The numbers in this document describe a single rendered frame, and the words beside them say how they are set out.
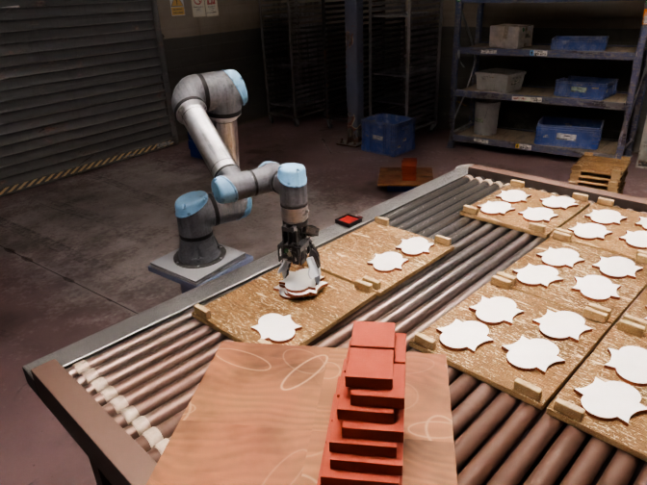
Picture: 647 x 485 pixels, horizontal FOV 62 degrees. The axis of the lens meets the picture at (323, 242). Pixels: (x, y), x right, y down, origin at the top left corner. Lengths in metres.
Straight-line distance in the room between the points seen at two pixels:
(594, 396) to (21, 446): 2.31
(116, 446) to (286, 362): 0.37
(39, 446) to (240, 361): 1.71
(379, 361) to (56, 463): 2.04
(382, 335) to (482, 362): 0.55
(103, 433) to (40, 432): 1.62
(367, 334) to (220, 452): 0.34
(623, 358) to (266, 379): 0.84
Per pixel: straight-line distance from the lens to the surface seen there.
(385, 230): 2.02
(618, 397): 1.36
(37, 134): 6.30
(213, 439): 1.05
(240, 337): 1.46
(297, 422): 1.05
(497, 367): 1.37
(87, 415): 1.32
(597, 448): 1.26
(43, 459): 2.73
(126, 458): 1.19
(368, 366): 0.81
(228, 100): 1.77
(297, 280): 1.61
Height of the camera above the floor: 1.76
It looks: 25 degrees down
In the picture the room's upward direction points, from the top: 2 degrees counter-clockwise
